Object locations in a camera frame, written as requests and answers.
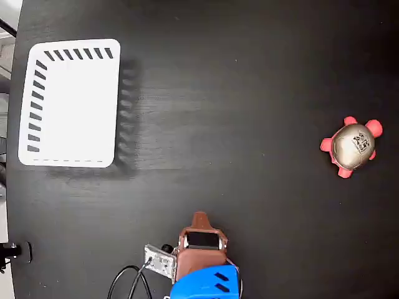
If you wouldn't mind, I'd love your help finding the red turtle toy grey shell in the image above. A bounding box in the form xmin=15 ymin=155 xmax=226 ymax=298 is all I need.
xmin=319 ymin=116 xmax=383 ymax=179

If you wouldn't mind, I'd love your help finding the silver wrist camera board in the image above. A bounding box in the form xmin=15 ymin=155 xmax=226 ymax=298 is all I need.
xmin=143 ymin=243 xmax=178 ymax=280

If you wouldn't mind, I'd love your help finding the white slotted plastic basket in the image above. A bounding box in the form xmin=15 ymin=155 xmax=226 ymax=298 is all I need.
xmin=17 ymin=38 xmax=122 ymax=169

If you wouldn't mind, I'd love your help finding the black table clamp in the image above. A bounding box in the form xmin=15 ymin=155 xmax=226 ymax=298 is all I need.
xmin=0 ymin=241 xmax=34 ymax=265

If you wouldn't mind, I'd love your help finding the black slanted rod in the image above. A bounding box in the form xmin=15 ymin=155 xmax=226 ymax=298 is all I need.
xmin=0 ymin=18 xmax=18 ymax=37

